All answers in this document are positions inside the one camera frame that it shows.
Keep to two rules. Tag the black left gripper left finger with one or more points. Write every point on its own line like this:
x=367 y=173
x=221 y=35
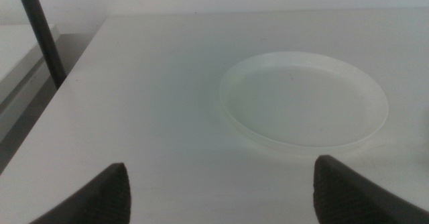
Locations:
x=104 y=200

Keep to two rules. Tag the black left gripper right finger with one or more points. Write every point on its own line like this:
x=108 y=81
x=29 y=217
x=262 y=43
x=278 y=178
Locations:
x=342 y=197

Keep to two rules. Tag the white shallow bowl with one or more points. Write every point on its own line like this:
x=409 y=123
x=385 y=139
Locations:
x=301 y=103

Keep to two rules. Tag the black pole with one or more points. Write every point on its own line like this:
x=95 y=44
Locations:
x=42 y=36

